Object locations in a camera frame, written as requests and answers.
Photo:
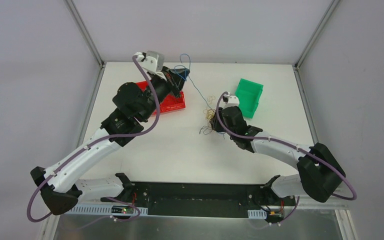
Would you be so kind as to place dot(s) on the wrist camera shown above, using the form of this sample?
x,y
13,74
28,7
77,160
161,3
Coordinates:
x,y
151,61
230,100

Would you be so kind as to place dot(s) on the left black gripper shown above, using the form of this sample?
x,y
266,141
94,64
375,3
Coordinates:
x,y
171,82

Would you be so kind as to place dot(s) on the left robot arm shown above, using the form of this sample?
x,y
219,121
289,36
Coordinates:
x,y
62,187

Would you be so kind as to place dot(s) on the green bin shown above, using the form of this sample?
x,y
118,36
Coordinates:
x,y
248,93

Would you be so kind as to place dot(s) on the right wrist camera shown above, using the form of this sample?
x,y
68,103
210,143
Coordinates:
x,y
230,100

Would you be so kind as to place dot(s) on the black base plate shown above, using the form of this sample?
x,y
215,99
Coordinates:
x,y
201,199

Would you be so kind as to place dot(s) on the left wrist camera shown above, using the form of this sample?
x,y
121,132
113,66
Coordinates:
x,y
151,61

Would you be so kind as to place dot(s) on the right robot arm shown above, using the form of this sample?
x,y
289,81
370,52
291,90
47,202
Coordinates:
x,y
319,173

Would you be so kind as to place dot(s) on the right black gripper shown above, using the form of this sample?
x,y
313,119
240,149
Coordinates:
x,y
218,122

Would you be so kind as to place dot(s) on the red double bin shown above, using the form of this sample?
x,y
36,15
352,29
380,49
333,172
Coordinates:
x,y
173,104

